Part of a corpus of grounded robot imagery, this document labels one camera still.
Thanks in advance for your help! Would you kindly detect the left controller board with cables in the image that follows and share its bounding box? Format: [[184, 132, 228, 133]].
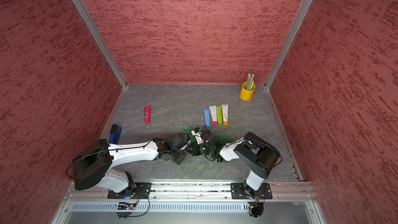
[[116, 189, 151, 219]]

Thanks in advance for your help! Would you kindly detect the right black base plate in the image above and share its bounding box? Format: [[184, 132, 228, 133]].
[[231, 183, 273, 200]]

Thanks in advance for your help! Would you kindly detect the blue tube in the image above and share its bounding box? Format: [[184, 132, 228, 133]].
[[203, 109, 210, 128]]

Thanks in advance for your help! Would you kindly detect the bundle of pencils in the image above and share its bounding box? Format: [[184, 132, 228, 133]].
[[246, 73, 255, 91]]

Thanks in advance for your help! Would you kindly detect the controller board with cables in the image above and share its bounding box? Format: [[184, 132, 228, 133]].
[[116, 189, 151, 219], [248, 196, 264, 218]]

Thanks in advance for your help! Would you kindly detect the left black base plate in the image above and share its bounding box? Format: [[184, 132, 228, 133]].
[[107, 183, 152, 199]]

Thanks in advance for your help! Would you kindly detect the green tube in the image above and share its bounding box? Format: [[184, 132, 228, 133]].
[[216, 106, 223, 125]]

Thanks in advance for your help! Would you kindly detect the blue stapler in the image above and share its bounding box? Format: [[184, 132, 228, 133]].
[[109, 124, 122, 144]]

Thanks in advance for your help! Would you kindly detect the white tube red cap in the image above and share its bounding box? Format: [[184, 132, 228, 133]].
[[209, 105, 218, 125]]

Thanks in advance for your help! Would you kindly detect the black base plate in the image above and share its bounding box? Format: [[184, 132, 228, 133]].
[[107, 183, 152, 199], [231, 183, 273, 200]]

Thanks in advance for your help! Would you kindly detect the green microfiber cloth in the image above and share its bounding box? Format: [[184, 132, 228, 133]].
[[182, 127, 234, 162]]

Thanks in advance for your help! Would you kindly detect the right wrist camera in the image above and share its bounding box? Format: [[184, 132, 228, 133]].
[[191, 125, 213, 145]]

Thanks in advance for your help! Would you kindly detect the aluminium front rail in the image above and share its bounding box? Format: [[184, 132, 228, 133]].
[[63, 180, 318, 202]]

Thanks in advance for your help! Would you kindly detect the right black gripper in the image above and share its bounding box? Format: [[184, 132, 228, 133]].
[[186, 143, 214, 157]]

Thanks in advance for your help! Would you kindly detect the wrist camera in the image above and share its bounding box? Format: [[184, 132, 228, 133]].
[[170, 133, 188, 150], [191, 125, 213, 145]]

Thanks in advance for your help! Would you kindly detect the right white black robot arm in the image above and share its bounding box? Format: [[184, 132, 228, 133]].
[[185, 130, 283, 200]]

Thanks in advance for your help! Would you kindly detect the dark red tube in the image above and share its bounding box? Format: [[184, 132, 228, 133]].
[[144, 105, 151, 124]]

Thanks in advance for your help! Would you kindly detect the right controller board with cables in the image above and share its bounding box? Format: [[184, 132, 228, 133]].
[[248, 196, 264, 218]]

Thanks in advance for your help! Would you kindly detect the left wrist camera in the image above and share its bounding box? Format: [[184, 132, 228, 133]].
[[170, 133, 188, 150]]

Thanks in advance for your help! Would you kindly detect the corner aluminium profile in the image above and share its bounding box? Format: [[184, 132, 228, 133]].
[[264, 0, 313, 90], [72, 0, 128, 90]]

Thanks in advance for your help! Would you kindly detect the left corner aluminium profile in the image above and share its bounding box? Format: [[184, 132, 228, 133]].
[[72, 0, 128, 90]]

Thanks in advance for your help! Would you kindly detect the white tube orange cap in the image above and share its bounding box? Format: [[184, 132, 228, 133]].
[[221, 104, 229, 125]]

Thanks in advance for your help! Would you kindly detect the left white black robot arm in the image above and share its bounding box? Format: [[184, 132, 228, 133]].
[[72, 133, 188, 198]]

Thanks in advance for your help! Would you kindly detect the yellow cup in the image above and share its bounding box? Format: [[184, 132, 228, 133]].
[[239, 82, 256, 101]]

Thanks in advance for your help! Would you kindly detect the right corner aluminium profile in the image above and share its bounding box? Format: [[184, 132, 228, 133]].
[[264, 0, 313, 90]]

